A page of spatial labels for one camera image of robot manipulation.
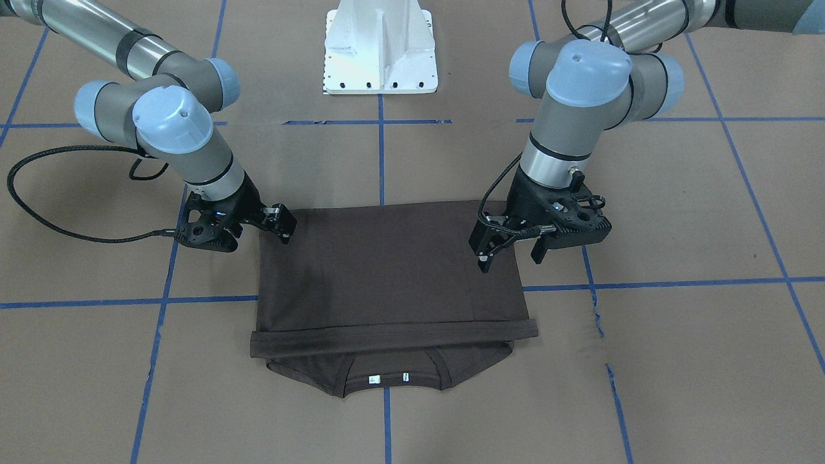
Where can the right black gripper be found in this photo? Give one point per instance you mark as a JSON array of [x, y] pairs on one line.
[[245, 201]]

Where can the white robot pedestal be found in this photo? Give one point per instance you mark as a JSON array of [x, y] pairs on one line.
[[379, 47]]

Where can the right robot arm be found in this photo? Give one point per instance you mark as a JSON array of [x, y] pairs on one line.
[[164, 113]]

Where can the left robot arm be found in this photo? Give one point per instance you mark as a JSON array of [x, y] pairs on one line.
[[601, 76]]

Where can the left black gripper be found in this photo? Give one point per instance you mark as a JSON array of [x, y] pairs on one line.
[[523, 203]]

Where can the brown t-shirt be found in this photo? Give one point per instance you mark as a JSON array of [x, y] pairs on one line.
[[385, 296]]

